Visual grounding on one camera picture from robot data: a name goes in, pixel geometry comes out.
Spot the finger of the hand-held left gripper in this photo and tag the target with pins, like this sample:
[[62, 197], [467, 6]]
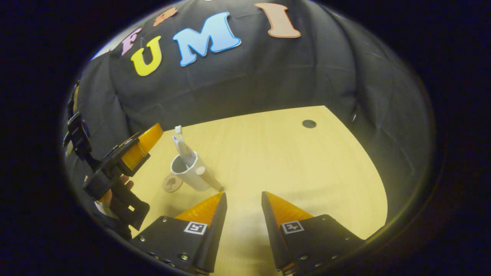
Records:
[[144, 147]]

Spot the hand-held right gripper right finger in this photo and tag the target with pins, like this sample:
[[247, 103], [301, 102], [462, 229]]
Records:
[[273, 237]]

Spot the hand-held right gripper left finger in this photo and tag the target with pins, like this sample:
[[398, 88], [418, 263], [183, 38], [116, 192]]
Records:
[[215, 234]]

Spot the white toothbrush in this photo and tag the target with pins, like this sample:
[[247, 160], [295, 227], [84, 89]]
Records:
[[178, 130]]

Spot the white toothpaste tube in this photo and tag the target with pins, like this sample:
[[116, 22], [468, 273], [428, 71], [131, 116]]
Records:
[[186, 153]]

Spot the round wooden coaster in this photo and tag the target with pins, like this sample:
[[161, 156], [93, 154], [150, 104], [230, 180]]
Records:
[[170, 184]]

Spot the white cup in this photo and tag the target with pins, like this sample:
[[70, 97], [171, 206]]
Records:
[[193, 178]]

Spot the wooden desktop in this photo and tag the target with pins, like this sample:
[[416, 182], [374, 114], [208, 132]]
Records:
[[287, 165]]

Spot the black desk grommet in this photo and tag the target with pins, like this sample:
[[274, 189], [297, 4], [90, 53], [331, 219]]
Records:
[[308, 124]]

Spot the black backdrop cloth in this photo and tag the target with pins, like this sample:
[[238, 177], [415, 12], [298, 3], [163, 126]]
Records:
[[268, 73]]

